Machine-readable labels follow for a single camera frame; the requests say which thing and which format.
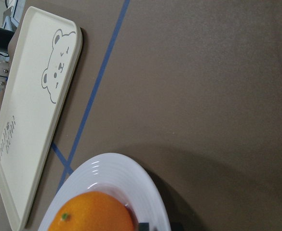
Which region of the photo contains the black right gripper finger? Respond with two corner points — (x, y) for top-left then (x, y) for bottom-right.
(138, 222), (149, 231)

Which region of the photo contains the orange fruit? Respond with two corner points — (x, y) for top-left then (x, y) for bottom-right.
(48, 191), (134, 231)

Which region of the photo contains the white round plate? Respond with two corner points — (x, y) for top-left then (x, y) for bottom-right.
(39, 153), (171, 231)

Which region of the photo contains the cream bear tray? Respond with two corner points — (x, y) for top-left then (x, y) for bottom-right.
(0, 6), (82, 231)

